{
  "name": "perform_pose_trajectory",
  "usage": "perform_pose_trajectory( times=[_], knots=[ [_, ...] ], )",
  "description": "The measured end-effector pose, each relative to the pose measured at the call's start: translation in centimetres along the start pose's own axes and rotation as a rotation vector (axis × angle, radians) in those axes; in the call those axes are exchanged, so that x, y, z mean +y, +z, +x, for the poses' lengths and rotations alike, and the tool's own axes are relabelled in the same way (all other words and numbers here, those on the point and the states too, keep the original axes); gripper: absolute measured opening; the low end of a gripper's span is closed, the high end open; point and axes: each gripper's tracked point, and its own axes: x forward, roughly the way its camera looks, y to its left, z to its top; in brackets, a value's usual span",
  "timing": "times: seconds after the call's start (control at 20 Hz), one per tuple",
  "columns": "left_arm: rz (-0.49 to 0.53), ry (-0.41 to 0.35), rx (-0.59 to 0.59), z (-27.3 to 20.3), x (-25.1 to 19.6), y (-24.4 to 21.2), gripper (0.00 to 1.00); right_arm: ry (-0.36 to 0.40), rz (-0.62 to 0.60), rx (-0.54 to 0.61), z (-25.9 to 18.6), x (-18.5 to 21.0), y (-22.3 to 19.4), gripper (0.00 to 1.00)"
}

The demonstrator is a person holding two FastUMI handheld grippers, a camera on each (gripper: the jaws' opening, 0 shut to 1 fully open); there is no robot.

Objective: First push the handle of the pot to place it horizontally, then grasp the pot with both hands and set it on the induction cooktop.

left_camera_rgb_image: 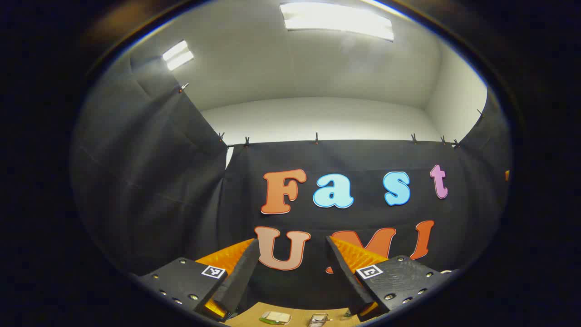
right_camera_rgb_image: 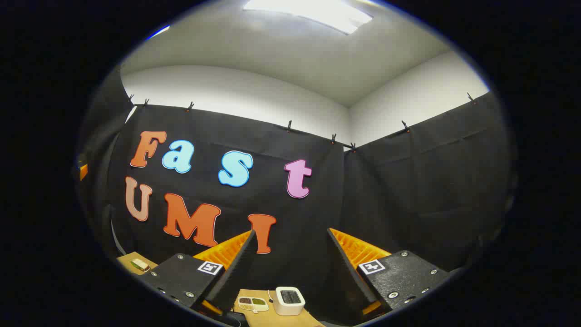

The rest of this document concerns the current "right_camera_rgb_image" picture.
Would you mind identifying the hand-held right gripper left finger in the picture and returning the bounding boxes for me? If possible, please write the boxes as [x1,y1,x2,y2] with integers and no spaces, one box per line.
[138,229,257,317]

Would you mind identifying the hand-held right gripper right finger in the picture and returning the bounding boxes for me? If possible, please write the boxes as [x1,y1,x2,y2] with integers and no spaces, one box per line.
[327,227,451,317]

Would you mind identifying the white divided sauce dish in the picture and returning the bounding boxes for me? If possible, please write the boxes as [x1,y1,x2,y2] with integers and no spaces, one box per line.
[237,296,269,314]

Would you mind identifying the black backdrop cloth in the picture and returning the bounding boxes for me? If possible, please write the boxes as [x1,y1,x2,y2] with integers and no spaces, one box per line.
[75,68,518,318]

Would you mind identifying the row of black backdrop clips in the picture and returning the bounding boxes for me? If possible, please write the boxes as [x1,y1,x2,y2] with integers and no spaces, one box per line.
[127,92,476,153]

